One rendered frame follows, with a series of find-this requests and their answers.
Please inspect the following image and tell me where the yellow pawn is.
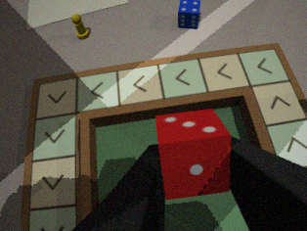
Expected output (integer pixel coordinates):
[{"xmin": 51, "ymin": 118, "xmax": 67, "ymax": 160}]
[{"xmin": 71, "ymin": 14, "xmax": 90, "ymax": 40}]

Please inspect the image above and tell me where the red die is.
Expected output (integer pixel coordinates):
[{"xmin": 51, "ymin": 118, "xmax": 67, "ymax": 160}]
[{"xmin": 154, "ymin": 109, "xmax": 230, "ymax": 200}]

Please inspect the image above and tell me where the blue die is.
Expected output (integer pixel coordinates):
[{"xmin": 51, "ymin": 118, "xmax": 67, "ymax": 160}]
[{"xmin": 178, "ymin": 0, "xmax": 200, "ymax": 29}]

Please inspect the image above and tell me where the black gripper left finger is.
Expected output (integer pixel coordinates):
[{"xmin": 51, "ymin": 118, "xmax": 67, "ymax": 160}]
[{"xmin": 71, "ymin": 144, "xmax": 165, "ymax": 231}]

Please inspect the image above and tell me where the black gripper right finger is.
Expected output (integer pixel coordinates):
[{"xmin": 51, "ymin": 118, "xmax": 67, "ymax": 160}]
[{"xmin": 230, "ymin": 136, "xmax": 307, "ymax": 231}]

